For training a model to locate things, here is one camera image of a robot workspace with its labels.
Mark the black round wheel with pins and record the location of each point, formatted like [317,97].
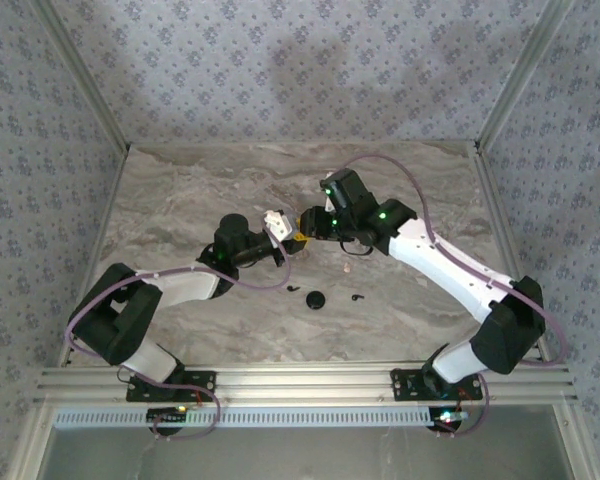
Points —
[315,300]

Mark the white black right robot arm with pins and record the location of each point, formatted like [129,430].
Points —
[445,265]

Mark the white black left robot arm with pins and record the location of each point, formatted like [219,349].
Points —
[180,285]

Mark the aluminium left side rail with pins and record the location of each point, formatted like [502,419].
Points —
[109,210]

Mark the aluminium front frame rail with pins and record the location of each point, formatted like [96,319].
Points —
[300,385]

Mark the aluminium right side rail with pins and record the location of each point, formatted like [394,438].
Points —
[501,225]

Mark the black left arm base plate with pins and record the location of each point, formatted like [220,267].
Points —
[205,382]

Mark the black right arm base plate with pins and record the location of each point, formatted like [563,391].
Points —
[405,385]

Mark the aluminium right corner post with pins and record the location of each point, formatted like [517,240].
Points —
[521,75]

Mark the aluminium corner post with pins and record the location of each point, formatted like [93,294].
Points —
[82,75]
[521,75]

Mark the aluminium left corner post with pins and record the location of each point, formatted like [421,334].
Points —
[82,75]

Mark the aluminium left lower frame post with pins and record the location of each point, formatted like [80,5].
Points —
[35,440]

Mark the aluminium frame post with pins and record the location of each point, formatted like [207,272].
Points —
[35,440]
[575,445]

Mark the aluminium right lower frame post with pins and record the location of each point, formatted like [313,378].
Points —
[575,445]

